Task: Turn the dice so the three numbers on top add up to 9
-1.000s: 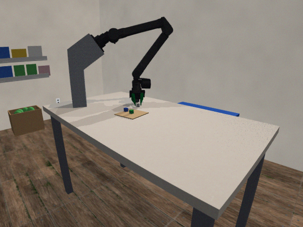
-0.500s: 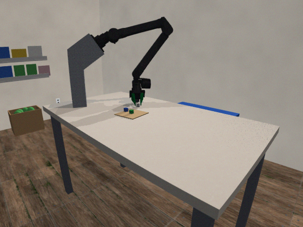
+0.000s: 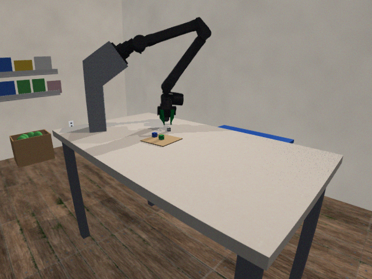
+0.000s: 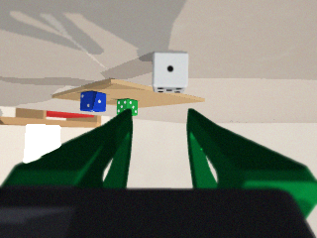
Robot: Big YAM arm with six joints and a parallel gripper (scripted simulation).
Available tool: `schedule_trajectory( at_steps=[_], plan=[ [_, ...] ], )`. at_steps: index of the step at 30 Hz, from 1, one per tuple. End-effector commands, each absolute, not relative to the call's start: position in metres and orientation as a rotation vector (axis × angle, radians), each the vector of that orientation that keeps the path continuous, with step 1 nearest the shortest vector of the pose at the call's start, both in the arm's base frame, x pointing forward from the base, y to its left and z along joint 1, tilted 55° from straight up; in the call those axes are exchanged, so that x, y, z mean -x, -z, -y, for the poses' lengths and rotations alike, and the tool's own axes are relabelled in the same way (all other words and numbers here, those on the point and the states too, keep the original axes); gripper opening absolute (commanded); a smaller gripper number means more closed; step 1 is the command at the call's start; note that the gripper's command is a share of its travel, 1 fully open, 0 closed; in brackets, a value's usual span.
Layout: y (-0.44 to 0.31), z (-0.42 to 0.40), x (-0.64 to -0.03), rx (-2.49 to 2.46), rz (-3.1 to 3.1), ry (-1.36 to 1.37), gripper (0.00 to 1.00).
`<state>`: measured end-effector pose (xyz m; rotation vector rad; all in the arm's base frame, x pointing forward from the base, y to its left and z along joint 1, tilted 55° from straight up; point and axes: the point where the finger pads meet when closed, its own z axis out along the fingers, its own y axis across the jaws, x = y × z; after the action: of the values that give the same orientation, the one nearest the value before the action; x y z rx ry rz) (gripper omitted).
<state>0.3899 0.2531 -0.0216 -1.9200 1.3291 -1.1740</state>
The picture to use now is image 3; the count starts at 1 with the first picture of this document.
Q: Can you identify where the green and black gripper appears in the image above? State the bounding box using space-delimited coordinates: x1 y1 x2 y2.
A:
158 100 176 124

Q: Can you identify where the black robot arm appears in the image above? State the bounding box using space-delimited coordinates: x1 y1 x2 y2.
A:
112 17 212 106

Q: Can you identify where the tan flat mat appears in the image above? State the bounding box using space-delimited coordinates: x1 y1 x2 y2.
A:
140 134 182 147

